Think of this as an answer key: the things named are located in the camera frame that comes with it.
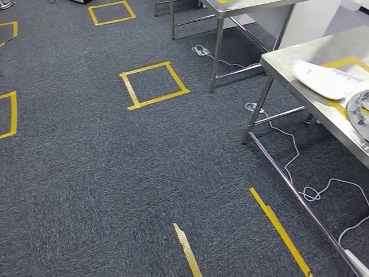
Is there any white curved plastic part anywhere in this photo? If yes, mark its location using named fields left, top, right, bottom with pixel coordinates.
left=293, top=58, right=364, bottom=101

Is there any stainless steel workbench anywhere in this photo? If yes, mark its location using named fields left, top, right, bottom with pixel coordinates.
left=154, top=0, right=306, bottom=92
left=241, top=25, right=369, bottom=277

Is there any yellow workbench tape outline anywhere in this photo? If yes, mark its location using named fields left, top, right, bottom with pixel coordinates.
left=322, top=55, right=369, bottom=119

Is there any yellow floor tape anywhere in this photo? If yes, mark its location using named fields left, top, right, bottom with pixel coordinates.
left=249, top=187, right=313, bottom=277

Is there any grey wheel hubcap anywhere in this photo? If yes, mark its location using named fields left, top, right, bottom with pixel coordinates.
left=346, top=89, right=369, bottom=142

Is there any white floor cable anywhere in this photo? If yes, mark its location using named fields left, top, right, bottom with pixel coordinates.
left=245, top=102, right=369, bottom=249
left=209, top=53, right=262, bottom=70

